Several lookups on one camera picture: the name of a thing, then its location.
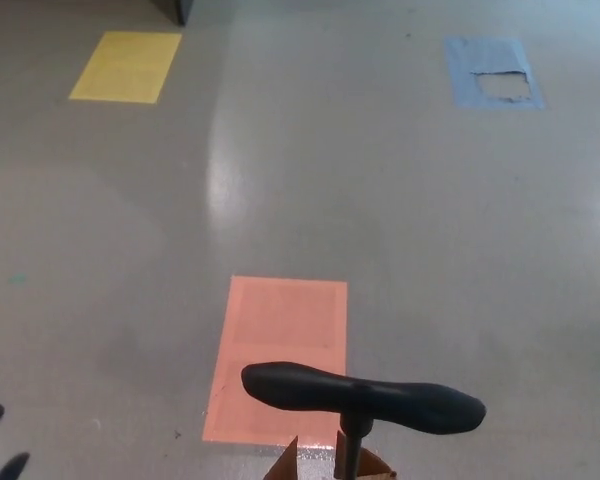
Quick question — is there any orange tape rectangle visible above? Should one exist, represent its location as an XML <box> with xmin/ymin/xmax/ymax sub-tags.
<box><xmin>201</xmin><ymin>274</ymin><xmax>349</xmax><ymax>446</ymax></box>

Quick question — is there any yellow tape rectangle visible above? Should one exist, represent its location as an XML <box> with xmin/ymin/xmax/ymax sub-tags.
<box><xmin>68</xmin><ymin>31</ymin><xmax>183</xmax><ymax>105</ymax></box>

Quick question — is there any torn blue tape rectangle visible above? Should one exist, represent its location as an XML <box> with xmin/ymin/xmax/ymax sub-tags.
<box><xmin>444</xmin><ymin>35</ymin><xmax>546</xmax><ymax>111</ymax></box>

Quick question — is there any brown cardboard box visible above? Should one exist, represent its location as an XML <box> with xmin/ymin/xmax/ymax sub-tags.
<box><xmin>263</xmin><ymin>430</ymin><xmax>399</xmax><ymax>480</ymax></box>

